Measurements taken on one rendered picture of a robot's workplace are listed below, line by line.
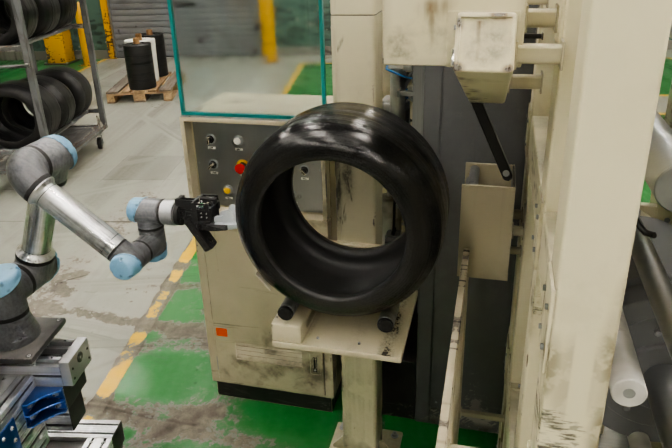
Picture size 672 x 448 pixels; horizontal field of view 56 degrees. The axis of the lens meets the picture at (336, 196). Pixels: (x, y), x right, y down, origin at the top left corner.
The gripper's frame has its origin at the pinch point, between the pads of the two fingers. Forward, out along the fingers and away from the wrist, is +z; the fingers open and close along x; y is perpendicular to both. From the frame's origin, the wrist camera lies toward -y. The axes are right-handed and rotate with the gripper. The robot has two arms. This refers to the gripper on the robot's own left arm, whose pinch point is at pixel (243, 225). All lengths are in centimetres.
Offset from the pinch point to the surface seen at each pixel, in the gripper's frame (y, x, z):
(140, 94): -101, 538, -365
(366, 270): -18.2, 13.3, 32.7
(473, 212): 1, 19, 63
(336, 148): 28.3, -11.4, 30.8
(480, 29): 61, -44, 64
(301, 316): -24.4, -5.6, 17.8
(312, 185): -9, 56, 4
